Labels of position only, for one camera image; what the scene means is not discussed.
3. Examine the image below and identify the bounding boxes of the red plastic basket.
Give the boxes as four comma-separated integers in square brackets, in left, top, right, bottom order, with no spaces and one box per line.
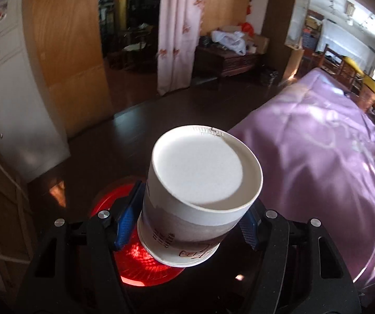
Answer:
[89,183,188,288]

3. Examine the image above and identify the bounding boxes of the small cardboard box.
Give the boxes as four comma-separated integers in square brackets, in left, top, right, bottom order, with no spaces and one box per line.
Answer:
[246,34,270,53]

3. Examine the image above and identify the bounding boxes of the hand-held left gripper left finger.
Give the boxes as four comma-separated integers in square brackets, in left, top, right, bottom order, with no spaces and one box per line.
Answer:
[17,179,147,314]

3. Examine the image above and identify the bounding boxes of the pink floral curtain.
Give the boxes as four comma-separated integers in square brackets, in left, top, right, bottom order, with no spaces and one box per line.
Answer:
[156,0,206,96]

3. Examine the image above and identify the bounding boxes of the purple blanket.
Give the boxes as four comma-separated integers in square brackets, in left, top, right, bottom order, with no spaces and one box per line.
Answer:
[228,68,375,296]

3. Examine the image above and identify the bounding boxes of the wooden sliding door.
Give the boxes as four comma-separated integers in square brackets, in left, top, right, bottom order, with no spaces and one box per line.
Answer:
[22,0,114,138]
[204,0,255,36]

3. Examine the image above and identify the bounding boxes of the wooden chair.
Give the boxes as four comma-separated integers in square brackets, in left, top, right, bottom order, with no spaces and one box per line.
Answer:
[320,44,361,86]

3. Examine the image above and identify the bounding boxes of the white paper cup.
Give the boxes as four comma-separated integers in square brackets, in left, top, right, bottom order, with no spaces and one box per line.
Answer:
[138,125,263,267]

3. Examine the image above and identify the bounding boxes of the dark wooden chest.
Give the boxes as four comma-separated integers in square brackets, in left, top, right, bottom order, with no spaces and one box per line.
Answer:
[195,44,263,78]

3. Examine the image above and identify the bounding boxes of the yellow handled tool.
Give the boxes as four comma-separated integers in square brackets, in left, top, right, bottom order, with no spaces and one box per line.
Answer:
[343,56,375,99]

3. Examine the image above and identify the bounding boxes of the white hanging sheet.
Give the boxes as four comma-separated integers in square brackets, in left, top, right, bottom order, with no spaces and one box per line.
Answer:
[317,20,375,63]

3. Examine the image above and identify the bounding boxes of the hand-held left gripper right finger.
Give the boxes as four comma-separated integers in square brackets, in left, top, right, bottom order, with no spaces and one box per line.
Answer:
[238,203,361,314]

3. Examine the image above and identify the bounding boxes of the white plastic bag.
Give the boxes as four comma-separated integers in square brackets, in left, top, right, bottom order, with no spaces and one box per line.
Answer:
[211,30,247,55]

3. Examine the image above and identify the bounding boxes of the white cabinet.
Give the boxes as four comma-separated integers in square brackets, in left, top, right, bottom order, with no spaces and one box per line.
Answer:
[0,0,72,184]

